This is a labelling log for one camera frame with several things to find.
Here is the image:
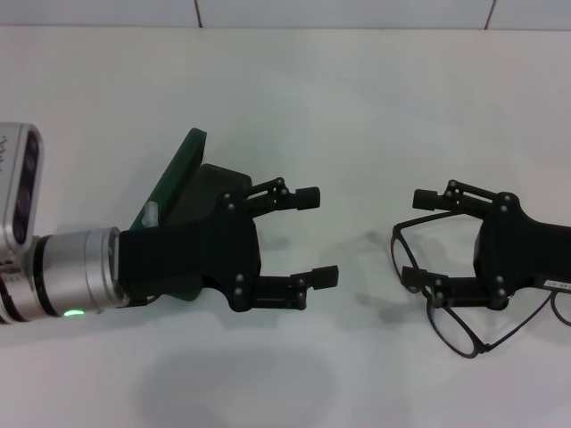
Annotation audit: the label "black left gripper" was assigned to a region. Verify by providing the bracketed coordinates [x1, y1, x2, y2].
[117, 177, 321, 314]

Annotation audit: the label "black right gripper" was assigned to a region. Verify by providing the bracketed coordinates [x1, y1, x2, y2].
[401, 179, 571, 311]

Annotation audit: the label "black glasses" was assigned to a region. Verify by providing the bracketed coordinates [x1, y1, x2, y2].
[390, 209, 571, 360]

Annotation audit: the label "green glasses case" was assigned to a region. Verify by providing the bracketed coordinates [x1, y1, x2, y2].
[128, 128, 254, 303]

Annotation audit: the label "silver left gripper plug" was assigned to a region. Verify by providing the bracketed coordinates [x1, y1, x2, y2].
[141, 202, 161, 227]

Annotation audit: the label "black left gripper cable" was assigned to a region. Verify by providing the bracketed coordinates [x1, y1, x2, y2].
[128, 292, 158, 309]

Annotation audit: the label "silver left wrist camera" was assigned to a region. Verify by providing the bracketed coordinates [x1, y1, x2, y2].
[0, 121, 45, 268]

